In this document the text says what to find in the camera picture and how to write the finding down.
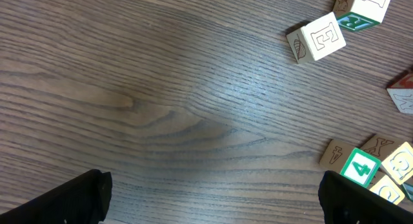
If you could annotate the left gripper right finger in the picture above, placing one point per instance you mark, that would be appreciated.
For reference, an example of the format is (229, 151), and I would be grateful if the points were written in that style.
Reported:
(345, 202)

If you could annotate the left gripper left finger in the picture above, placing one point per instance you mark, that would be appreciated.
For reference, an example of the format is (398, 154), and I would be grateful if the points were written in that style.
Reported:
(82, 200)

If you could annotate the green number four block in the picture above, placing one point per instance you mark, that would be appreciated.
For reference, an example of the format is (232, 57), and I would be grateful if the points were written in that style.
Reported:
(350, 162)

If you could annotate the yellow block lower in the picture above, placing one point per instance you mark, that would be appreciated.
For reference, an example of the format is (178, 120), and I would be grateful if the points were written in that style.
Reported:
(383, 186)

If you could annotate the yellow block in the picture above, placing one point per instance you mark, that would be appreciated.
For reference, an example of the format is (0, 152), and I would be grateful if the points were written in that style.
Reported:
(395, 156)
(383, 186)

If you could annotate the yellow block upper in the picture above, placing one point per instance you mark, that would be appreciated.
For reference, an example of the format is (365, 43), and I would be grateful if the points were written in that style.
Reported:
(395, 156)

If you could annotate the white block blue side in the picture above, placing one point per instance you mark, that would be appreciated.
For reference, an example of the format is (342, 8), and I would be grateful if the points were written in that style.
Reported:
(401, 94)

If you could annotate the white block red side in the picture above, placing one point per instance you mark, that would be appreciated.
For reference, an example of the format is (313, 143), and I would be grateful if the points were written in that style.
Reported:
(317, 39)

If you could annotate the white block green side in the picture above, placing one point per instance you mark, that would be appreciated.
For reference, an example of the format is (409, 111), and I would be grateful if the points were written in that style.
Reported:
(357, 15)

